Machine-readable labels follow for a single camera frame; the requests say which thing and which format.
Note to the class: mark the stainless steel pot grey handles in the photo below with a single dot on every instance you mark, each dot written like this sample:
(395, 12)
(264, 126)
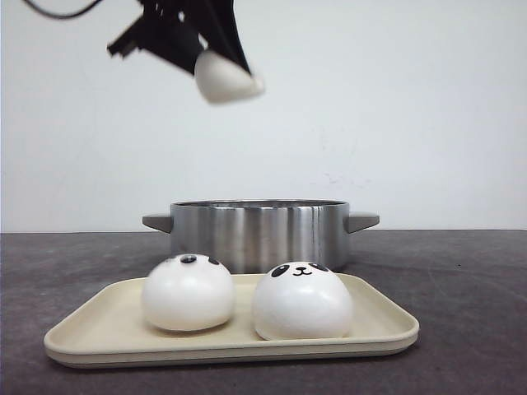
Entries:
(253, 236)

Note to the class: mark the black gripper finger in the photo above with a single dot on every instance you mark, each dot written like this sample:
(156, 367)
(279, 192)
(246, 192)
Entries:
(169, 35)
(215, 21)

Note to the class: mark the panda bun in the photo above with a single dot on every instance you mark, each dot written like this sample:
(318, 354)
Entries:
(188, 292)
(301, 300)
(220, 81)

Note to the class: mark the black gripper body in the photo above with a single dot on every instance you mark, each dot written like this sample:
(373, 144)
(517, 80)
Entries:
(158, 9)

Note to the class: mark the beige rectangular tray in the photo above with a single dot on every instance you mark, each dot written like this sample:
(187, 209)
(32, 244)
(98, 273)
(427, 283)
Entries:
(109, 331)

